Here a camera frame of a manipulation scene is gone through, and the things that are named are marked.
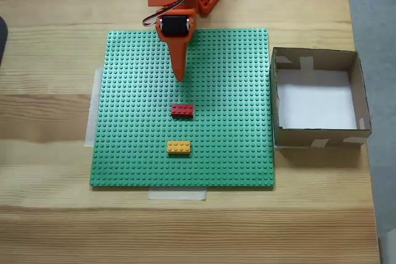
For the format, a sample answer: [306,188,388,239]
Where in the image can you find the long masking tape strip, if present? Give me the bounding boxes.
[84,67,105,148]

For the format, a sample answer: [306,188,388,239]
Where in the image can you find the black rounded object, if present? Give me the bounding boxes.
[0,15,9,67]

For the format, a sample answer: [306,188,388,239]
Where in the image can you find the yellow lego block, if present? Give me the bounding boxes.
[166,140,192,156]

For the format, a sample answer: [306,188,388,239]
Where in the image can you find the green lego baseplate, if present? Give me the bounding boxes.
[88,28,276,189]

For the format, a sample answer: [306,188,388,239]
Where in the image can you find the red lego block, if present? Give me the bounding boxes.
[171,103,196,120]

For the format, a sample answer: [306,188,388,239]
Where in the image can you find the short masking tape strip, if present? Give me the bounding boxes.
[147,188,207,202]

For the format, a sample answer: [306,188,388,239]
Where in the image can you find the open cardboard box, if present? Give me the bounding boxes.
[269,46,372,150]

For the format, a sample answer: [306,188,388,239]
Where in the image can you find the white paper sheet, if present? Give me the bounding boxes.
[275,69,358,130]

